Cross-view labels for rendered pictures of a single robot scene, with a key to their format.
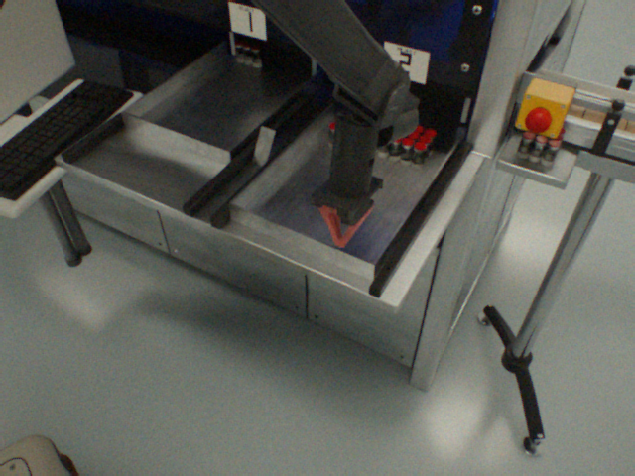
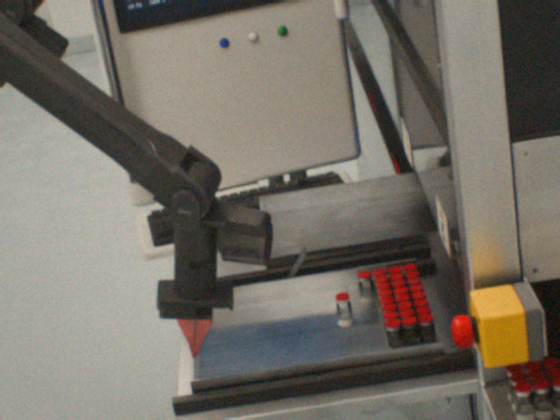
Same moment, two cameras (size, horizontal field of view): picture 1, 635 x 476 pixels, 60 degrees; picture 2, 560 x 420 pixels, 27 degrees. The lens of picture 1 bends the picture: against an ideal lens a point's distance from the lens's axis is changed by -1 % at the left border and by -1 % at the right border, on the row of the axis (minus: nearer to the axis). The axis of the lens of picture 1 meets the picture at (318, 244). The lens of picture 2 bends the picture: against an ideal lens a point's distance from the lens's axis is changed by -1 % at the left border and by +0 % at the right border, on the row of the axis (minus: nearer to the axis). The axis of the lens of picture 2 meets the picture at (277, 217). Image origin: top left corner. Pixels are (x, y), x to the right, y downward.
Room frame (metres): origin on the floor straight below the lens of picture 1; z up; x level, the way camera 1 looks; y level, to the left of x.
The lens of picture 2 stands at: (0.00, -1.36, 1.72)
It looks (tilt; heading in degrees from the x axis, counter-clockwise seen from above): 23 degrees down; 62
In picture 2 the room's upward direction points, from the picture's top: 10 degrees counter-clockwise
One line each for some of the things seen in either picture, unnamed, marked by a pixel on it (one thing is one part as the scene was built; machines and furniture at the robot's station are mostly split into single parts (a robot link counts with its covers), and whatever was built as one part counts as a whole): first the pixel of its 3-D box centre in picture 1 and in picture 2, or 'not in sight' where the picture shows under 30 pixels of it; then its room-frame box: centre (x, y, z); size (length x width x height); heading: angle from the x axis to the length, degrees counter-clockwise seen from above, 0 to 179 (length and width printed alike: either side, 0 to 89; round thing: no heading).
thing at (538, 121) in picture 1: (539, 119); (467, 331); (0.78, -0.36, 0.99); 0.04 x 0.04 x 0.04; 60
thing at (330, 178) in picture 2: (53, 132); (248, 205); (0.99, 0.57, 0.82); 0.40 x 0.14 x 0.02; 159
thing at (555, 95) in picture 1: (545, 106); (504, 324); (0.81, -0.39, 1.00); 0.08 x 0.07 x 0.07; 150
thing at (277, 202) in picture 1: (349, 178); (312, 326); (0.74, -0.05, 0.90); 0.34 x 0.26 x 0.04; 150
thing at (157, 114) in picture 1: (227, 95); (362, 219); (1.00, 0.19, 0.90); 0.34 x 0.26 x 0.04; 150
